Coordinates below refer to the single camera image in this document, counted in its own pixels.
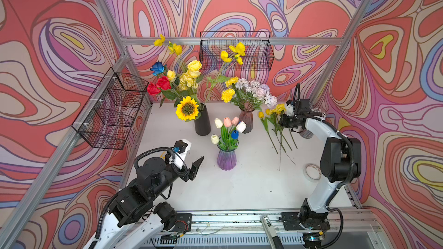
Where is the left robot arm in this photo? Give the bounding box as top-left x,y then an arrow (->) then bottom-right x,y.
85,139 -> 204,249

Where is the yellow and lilac bouquet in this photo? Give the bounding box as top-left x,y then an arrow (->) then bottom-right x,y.
220,42 -> 278,111

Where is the red grey glass vase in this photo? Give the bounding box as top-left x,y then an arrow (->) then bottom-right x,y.
239,109 -> 253,134

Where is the black wire basket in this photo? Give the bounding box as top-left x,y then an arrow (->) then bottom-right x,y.
199,30 -> 275,71
71,68 -> 148,150

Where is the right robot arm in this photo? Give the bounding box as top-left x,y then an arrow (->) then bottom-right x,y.
279,84 -> 362,231

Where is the back black wire basket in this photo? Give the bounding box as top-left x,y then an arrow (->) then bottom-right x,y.
199,30 -> 275,71

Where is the tulip bunch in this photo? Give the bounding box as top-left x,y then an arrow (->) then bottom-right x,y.
211,117 -> 246,146

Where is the yellow tulip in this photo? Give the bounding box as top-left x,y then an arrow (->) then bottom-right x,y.
258,111 -> 278,154
274,118 -> 293,153
287,128 -> 298,149
264,108 -> 288,153

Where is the yellow carnation stem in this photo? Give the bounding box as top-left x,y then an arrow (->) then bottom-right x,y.
273,103 -> 286,115
270,108 -> 296,166

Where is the left black wire basket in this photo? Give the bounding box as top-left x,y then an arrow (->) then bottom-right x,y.
71,68 -> 148,150

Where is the purple glass tulip vase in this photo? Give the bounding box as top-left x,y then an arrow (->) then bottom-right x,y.
217,140 -> 239,171

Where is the tool on front rail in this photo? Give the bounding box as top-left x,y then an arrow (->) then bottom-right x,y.
261,216 -> 284,249

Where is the mixed rose bouquet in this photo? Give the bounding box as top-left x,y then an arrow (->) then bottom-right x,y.
147,35 -> 203,105

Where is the sunflower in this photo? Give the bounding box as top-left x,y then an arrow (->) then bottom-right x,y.
175,96 -> 200,122

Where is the black vase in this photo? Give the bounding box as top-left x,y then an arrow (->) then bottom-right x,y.
195,106 -> 211,136

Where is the white tape roll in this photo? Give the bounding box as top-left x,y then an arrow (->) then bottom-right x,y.
303,164 -> 323,183

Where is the yellow tulip front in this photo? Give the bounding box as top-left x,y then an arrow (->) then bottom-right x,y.
274,118 -> 293,153

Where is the blue tulip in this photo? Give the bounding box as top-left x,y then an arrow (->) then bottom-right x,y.
231,130 -> 239,141

